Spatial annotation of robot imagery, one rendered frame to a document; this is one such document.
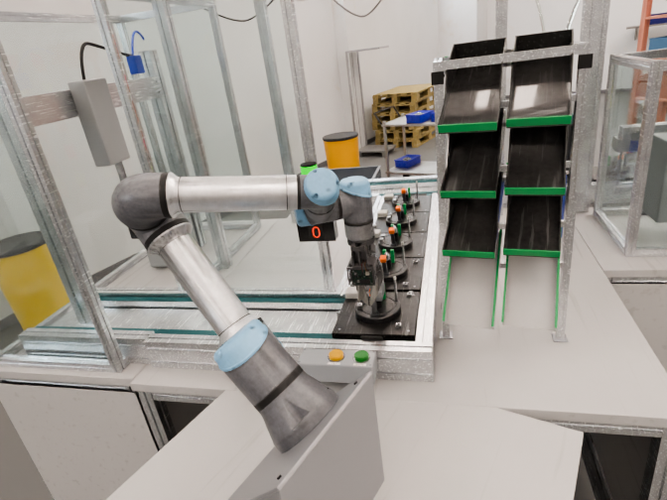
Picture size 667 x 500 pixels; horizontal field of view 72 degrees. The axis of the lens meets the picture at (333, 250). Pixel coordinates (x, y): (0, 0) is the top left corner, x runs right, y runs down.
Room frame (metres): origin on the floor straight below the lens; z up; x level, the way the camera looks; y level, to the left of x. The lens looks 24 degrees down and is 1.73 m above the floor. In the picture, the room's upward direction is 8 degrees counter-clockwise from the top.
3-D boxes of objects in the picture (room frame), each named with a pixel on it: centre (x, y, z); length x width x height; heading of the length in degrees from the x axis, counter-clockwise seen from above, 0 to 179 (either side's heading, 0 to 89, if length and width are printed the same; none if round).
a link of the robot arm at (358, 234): (1.08, -0.08, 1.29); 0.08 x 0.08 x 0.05
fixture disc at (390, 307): (1.21, -0.11, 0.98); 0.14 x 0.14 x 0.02
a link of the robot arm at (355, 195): (1.08, -0.07, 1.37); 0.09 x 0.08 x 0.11; 99
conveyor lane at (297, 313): (1.31, 0.17, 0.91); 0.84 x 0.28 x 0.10; 74
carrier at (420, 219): (1.92, -0.32, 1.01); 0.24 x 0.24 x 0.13; 74
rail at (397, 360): (1.14, 0.20, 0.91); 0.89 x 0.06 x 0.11; 74
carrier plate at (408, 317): (1.21, -0.11, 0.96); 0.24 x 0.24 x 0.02; 74
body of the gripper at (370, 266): (1.08, -0.07, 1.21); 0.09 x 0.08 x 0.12; 164
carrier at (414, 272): (1.45, -0.18, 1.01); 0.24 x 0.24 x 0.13; 74
